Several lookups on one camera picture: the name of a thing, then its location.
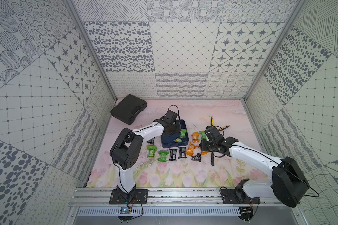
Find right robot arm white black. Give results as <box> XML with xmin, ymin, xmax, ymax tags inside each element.
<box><xmin>200</xmin><ymin>126</ymin><xmax>320</xmax><ymax>208</ymax></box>

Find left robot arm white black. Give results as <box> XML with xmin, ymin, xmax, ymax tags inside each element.
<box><xmin>110</xmin><ymin>115</ymin><xmax>180</xmax><ymax>196</ymax></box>

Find dark blue storage box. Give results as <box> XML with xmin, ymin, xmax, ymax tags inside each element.
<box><xmin>161</xmin><ymin>120</ymin><xmax>189</xmax><ymax>148</ymax></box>

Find yellow black pliers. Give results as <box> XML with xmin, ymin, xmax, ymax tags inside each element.
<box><xmin>210</xmin><ymin>116</ymin><xmax>230</xmax><ymax>131</ymax></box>

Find white vent grille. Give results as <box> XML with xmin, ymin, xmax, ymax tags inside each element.
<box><xmin>77</xmin><ymin>206</ymin><xmax>240</xmax><ymax>216</ymax></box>

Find claw hammer black handle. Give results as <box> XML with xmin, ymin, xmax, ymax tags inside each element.
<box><xmin>211</xmin><ymin>152</ymin><xmax>215</xmax><ymax>166</ymax></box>

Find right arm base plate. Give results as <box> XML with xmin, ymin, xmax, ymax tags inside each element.
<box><xmin>219</xmin><ymin>187</ymin><xmax>261</xmax><ymax>204</ymax></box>

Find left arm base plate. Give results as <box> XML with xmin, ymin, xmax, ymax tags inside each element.
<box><xmin>109</xmin><ymin>188</ymin><xmax>149</xmax><ymax>205</ymax></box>

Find aluminium mounting rail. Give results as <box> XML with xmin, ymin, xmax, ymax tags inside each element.
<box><xmin>69</xmin><ymin>187</ymin><xmax>300</xmax><ymax>207</ymax></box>

